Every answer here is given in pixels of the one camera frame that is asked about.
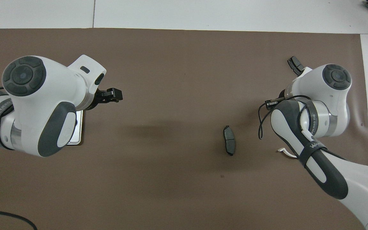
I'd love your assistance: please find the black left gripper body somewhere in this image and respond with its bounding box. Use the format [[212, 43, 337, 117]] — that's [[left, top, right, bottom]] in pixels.
[[88, 88, 109, 111]]

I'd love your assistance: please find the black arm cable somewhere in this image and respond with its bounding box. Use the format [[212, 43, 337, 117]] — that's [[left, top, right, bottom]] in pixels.
[[0, 209, 38, 230], [258, 95, 312, 140]]

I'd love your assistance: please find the silver metal tray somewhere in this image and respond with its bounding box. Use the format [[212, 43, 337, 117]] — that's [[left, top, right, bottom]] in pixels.
[[66, 110, 84, 146]]

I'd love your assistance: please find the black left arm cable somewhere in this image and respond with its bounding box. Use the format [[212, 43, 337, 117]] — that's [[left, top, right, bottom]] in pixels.
[[0, 209, 38, 230]]

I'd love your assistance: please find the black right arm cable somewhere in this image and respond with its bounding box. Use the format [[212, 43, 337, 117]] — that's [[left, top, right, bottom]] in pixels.
[[258, 95, 312, 140]]

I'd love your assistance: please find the dark grey brake pad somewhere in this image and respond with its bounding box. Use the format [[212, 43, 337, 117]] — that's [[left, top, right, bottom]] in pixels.
[[287, 56, 305, 76], [223, 125, 236, 157]]

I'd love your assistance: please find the white half-ring clamp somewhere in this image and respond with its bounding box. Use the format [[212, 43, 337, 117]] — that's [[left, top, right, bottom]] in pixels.
[[277, 147, 298, 159]]

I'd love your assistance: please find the brown table mat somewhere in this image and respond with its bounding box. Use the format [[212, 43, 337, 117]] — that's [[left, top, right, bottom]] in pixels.
[[0, 28, 368, 230]]

